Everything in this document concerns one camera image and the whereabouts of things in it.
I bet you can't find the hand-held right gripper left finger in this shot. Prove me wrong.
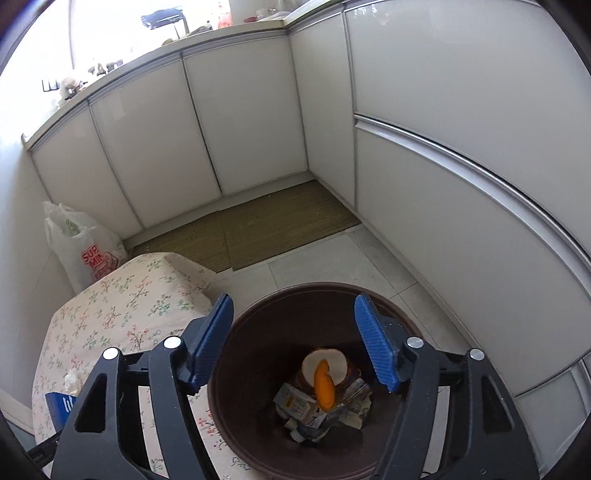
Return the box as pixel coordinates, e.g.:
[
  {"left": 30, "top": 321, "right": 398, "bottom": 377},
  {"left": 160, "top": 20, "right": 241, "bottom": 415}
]
[{"left": 51, "top": 293, "right": 235, "bottom": 480}]

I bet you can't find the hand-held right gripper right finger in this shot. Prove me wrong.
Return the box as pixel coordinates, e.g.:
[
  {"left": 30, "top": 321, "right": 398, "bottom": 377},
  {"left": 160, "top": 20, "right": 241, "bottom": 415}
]
[{"left": 353, "top": 294, "right": 541, "bottom": 480}]

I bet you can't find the brown plastic bin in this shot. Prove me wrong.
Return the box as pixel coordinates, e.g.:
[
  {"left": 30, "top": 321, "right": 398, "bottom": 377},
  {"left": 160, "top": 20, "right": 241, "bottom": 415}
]
[{"left": 208, "top": 284, "right": 451, "bottom": 480}]

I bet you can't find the white snack packet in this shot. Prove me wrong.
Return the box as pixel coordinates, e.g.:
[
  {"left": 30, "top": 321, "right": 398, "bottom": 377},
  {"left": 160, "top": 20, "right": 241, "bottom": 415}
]
[{"left": 342, "top": 378, "right": 374, "bottom": 428}]

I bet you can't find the orange peel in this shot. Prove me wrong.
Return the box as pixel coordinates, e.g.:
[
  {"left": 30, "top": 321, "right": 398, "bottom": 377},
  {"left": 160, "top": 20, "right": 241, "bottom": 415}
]
[{"left": 313, "top": 360, "right": 334, "bottom": 411}]

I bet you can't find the white drink carton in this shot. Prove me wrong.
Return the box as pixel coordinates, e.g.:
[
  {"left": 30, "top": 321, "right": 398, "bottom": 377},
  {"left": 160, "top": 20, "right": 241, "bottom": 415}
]
[{"left": 274, "top": 383, "right": 324, "bottom": 421}]

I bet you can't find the woven straw floor mat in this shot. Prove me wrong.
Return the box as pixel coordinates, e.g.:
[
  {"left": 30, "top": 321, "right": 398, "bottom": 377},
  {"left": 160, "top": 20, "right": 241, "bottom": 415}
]
[
  {"left": 222, "top": 179, "right": 362, "bottom": 272},
  {"left": 124, "top": 210, "right": 232, "bottom": 274}
]

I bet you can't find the floral tablecloth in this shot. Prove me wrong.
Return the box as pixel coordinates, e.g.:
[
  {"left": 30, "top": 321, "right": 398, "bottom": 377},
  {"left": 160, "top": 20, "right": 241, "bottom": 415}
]
[{"left": 31, "top": 251, "right": 245, "bottom": 480}]

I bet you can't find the white plastic shopping bag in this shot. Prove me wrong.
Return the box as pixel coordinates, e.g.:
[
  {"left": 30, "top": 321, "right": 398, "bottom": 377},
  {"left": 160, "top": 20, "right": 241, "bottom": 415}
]
[{"left": 44, "top": 200, "right": 127, "bottom": 294}]

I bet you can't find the white cabinet with several doors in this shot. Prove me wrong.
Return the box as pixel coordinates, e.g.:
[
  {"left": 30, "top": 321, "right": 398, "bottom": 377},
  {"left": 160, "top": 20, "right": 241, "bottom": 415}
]
[{"left": 23, "top": 23, "right": 315, "bottom": 232}]

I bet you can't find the white fluffy object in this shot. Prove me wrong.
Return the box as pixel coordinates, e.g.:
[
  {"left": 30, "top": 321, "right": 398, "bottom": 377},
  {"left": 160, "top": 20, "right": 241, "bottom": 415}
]
[{"left": 58, "top": 78, "right": 88, "bottom": 100}]

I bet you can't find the white cabinet with long handle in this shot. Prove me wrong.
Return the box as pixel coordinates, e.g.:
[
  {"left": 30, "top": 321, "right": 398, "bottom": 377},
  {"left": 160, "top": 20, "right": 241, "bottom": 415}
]
[{"left": 286, "top": 0, "right": 591, "bottom": 462}]

